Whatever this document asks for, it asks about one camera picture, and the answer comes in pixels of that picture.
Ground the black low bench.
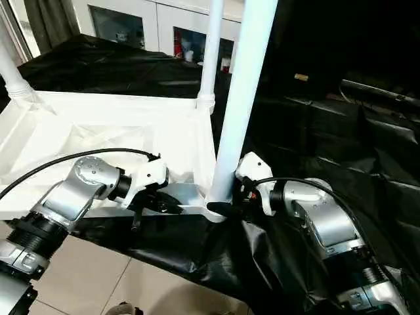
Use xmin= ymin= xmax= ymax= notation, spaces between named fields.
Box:
xmin=340 ymin=77 xmax=420 ymax=110

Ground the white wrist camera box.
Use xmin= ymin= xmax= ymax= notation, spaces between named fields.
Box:
xmin=234 ymin=152 xmax=276 ymax=218
xmin=121 ymin=157 xmax=171 ymax=210

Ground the white plastic table top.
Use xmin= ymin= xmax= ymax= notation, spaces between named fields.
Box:
xmin=0 ymin=91 xmax=228 ymax=224

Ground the black plastic mat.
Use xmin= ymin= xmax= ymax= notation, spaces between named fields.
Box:
xmin=0 ymin=33 xmax=420 ymax=315

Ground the grey curtain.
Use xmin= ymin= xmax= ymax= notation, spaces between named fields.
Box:
xmin=26 ymin=0 xmax=81 ymax=54

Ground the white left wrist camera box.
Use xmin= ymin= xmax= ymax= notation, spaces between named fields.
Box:
xmin=121 ymin=157 xmax=171 ymax=210

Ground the white glass-door cabinet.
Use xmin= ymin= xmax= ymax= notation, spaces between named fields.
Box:
xmin=69 ymin=0 xmax=247 ymax=74

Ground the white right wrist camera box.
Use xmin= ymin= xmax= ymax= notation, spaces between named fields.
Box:
xmin=234 ymin=152 xmax=276 ymax=218

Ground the white plastic table leg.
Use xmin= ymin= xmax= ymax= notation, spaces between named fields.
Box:
xmin=206 ymin=0 xmax=280 ymax=205
xmin=0 ymin=39 xmax=36 ymax=103
xmin=195 ymin=0 xmax=228 ymax=114

